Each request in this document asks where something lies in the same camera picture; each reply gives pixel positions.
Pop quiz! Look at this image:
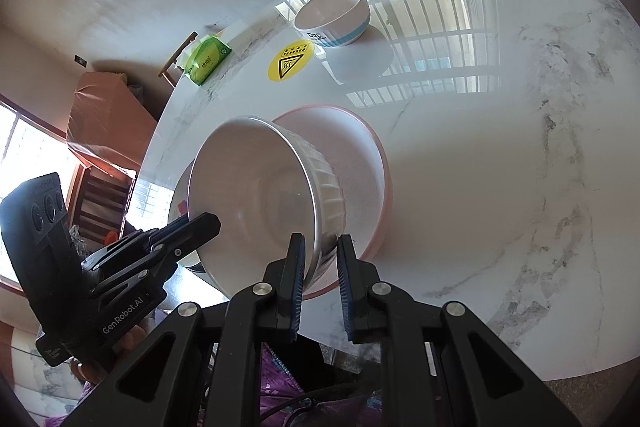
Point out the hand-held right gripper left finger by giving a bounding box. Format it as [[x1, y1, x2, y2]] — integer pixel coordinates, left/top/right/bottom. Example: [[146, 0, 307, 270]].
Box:
[[60, 233, 307, 427]]

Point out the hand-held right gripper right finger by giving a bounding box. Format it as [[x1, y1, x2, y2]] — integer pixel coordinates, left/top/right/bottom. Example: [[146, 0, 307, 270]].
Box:
[[336, 234, 583, 427]]

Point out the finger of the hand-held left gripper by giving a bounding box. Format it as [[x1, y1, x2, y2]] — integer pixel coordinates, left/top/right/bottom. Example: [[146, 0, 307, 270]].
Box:
[[81, 212, 222, 269], [89, 243, 182, 300]]

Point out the white shallow plate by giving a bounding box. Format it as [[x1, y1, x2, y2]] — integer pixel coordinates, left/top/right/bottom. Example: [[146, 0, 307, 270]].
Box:
[[167, 161, 211, 281]]

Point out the white bowl with pink stripe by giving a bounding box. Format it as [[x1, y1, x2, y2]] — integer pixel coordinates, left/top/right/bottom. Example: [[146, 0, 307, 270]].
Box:
[[187, 116, 349, 290]]

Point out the dark wooden slatted rack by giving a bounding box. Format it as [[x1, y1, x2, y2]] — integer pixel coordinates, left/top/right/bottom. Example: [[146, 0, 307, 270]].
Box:
[[75, 164, 138, 248]]

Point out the purple patterned clothing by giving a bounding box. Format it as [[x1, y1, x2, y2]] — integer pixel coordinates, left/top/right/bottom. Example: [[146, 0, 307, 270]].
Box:
[[257, 341, 383, 427]]

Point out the wooden framed side window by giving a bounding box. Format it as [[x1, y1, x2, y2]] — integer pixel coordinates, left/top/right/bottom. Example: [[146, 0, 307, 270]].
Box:
[[0, 93, 83, 295]]

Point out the orange plastic-wrapped furniture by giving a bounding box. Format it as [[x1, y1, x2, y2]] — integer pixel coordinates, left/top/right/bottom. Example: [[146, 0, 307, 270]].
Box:
[[66, 71, 160, 170]]

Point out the green tissue pack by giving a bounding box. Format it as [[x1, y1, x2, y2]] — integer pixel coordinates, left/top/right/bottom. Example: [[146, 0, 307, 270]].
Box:
[[182, 37, 232, 86]]

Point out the light wooden chair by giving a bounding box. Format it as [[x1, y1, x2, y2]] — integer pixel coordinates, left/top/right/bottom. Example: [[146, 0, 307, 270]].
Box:
[[159, 32, 199, 88]]

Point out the yellow round warning sticker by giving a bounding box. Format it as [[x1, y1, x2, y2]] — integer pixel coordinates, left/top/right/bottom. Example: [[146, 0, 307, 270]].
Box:
[[268, 41, 316, 84]]

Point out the white bowl with blue stripe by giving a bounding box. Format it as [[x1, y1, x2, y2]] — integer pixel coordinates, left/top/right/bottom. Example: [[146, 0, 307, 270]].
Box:
[[293, 0, 371, 48]]

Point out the black cable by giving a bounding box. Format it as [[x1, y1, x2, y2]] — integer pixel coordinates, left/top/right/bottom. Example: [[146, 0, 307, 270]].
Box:
[[260, 383, 362, 427]]

